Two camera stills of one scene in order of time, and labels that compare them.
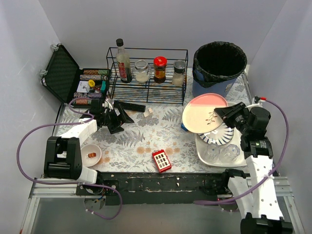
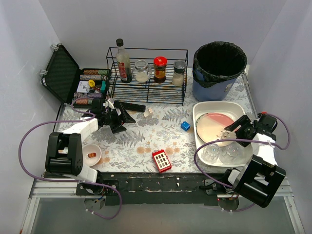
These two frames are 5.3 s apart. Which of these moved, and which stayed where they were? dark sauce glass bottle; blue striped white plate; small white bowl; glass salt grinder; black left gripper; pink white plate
Moved: pink white plate; blue striped white plate
Stayed: glass salt grinder; dark sauce glass bottle; black left gripper; small white bowl
